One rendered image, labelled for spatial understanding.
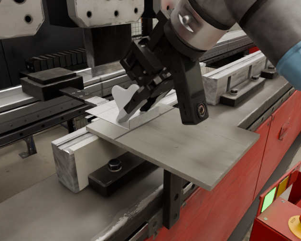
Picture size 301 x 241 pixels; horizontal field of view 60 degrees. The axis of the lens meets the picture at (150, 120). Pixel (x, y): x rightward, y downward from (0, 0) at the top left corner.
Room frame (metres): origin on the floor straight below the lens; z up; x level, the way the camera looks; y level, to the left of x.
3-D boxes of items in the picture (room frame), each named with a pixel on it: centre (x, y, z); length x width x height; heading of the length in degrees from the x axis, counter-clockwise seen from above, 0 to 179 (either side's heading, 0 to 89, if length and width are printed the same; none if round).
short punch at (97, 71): (0.51, 0.08, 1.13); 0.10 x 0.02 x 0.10; 140
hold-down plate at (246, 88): (0.94, -0.36, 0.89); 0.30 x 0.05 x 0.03; 140
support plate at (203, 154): (0.42, -0.04, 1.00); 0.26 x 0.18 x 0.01; 50
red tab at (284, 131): (1.20, -0.70, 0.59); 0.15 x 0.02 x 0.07; 140
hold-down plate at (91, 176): (0.51, 0.01, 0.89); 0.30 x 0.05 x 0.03; 140
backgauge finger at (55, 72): (0.62, 0.20, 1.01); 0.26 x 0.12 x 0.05; 50
